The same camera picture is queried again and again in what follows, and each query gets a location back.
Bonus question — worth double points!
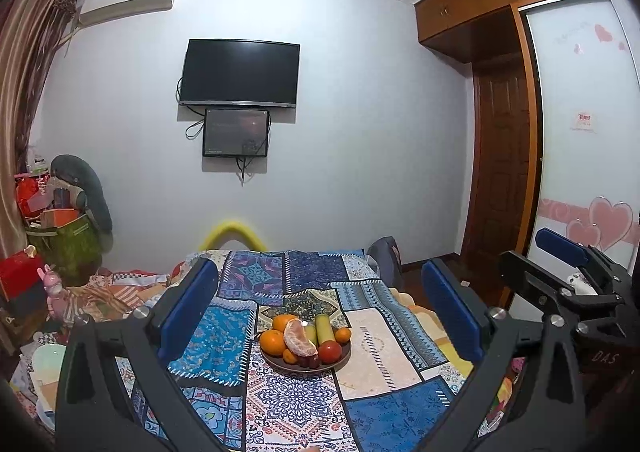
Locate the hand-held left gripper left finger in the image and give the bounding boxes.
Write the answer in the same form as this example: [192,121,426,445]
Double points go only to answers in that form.
[55,258,236,452]

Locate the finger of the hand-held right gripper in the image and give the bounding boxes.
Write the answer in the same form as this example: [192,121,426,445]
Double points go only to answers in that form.
[535,226,629,293]
[499,250,624,328]

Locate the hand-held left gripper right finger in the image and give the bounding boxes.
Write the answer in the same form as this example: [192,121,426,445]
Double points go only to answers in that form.
[415,258,587,452]

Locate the brown round plate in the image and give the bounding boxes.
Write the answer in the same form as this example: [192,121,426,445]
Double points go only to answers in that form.
[260,327,353,373]

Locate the thick green sugarcane piece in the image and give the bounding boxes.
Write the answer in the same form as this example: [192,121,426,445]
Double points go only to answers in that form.
[315,314,334,346]

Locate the orange patterned blanket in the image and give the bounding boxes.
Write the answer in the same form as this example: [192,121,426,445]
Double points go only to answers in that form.
[65,257,201,329]

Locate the grey chair back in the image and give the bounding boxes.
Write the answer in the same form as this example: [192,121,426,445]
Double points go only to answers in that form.
[367,236,404,291]

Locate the yellow foam tube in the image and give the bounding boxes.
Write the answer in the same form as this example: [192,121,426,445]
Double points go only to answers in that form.
[198,219,269,251]

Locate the colourful cloth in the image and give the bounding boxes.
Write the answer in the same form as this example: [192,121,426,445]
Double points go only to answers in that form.
[492,357,527,426]

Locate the peeled citrus fruit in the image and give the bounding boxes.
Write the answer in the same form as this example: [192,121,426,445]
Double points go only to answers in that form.
[283,318,319,357]

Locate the white sliding wardrobe door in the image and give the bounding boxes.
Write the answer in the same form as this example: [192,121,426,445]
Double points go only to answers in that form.
[510,0,640,314]

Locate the red tomato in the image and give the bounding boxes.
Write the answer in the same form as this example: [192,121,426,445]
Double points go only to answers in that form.
[318,340,343,364]

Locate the patchwork patterned tablecloth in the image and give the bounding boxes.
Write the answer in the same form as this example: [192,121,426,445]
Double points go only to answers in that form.
[130,248,501,452]

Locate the pink plush toy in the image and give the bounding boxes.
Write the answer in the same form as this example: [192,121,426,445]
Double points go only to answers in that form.
[37,264,69,321]

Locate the pale green plate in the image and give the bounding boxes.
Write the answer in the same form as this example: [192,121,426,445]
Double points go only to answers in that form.
[32,344,69,384]

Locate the orange cardboard box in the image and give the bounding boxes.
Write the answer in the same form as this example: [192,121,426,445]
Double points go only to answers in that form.
[40,208,81,229]

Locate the red box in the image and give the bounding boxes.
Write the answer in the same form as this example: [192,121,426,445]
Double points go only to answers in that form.
[0,252,47,304]

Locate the small black monitor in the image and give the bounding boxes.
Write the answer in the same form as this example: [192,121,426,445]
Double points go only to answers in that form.
[202,108,271,158]

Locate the red bag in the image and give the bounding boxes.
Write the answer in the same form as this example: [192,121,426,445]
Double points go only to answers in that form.
[17,177,49,219]

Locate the brown striped curtain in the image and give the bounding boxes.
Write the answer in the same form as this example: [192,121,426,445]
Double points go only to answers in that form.
[0,0,84,249]

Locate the black wall television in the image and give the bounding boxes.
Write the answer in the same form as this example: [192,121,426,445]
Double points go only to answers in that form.
[177,38,301,111]

